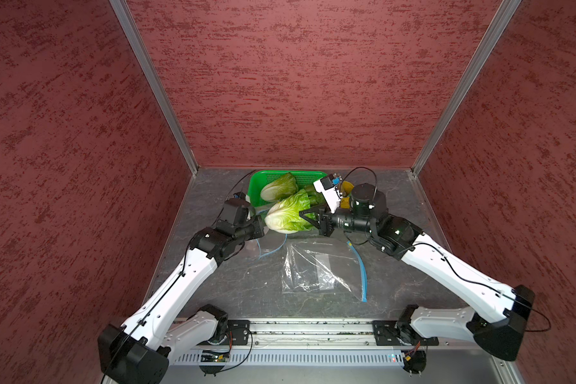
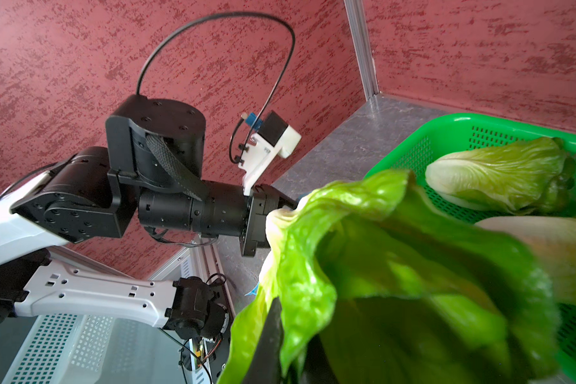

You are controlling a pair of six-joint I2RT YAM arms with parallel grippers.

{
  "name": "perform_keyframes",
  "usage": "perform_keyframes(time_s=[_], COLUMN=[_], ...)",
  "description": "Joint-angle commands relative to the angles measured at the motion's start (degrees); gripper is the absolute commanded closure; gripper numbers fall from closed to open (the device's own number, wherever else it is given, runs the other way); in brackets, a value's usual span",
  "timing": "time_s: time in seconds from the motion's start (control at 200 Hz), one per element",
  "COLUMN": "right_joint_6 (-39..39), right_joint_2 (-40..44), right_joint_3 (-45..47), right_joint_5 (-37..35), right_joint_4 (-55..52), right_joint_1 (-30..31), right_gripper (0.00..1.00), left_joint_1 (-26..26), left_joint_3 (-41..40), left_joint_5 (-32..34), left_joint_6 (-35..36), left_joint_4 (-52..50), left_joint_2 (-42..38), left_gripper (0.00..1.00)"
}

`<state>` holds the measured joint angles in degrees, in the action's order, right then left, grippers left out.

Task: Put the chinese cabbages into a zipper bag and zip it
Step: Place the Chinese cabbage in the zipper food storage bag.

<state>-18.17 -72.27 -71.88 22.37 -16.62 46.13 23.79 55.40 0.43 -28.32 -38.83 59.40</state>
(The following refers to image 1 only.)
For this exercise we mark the clear zipper bag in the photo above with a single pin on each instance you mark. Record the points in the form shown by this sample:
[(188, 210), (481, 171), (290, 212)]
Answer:
[(271, 241), (324, 266)]

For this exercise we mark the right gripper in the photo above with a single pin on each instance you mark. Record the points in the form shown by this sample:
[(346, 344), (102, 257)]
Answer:
[(324, 220)]

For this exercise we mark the aluminium front rail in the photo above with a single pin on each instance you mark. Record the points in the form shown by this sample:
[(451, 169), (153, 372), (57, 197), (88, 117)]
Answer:
[(303, 333)]

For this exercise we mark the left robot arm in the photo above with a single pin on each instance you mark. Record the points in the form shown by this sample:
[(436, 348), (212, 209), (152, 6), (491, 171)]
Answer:
[(142, 348)]

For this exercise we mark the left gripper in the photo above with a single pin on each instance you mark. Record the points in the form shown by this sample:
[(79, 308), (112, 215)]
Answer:
[(256, 221)]

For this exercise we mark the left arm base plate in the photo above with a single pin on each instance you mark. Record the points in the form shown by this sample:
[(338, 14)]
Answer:
[(231, 333)]

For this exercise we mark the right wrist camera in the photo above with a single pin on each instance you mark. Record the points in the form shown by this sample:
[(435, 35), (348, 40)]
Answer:
[(329, 187)]

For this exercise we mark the green plastic basket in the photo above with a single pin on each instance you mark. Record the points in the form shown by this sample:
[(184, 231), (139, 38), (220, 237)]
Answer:
[(260, 179)]

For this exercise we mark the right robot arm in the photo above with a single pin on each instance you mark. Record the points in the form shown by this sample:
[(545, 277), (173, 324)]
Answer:
[(496, 315)]

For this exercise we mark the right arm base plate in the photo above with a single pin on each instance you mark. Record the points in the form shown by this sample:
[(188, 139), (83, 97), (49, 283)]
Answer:
[(388, 334)]

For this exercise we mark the chinese cabbage back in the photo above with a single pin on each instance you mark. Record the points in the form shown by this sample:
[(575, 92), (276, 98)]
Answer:
[(283, 187)]

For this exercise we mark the chinese cabbage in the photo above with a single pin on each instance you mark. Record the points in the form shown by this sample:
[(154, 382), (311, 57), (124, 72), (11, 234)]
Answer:
[(284, 215), (283, 187)]

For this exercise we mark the yellow pencil cup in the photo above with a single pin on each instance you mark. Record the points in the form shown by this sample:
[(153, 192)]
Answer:
[(346, 189)]

